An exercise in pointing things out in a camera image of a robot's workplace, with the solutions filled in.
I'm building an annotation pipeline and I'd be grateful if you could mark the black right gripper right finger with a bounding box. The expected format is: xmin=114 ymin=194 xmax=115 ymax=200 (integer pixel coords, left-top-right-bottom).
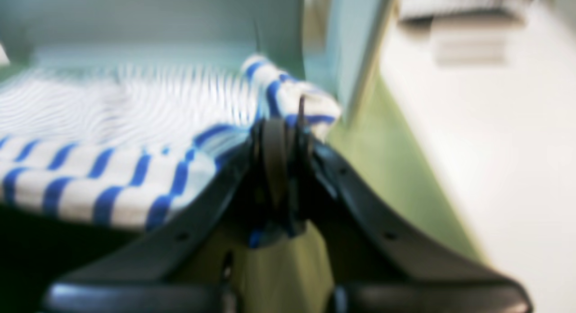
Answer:
xmin=290 ymin=97 xmax=533 ymax=313

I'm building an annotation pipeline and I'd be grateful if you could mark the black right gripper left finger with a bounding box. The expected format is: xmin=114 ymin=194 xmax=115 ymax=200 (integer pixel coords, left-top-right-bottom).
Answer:
xmin=41 ymin=118 xmax=291 ymax=313

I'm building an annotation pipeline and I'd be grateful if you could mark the blue white striped t-shirt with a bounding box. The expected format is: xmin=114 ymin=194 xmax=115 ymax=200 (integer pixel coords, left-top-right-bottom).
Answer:
xmin=0 ymin=54 xmax=342 ymax=232

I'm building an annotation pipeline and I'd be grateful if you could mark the green table cloth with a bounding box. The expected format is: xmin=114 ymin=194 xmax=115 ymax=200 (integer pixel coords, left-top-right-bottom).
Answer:
xmin=0 ymin=0 xmax=491 ymax=313

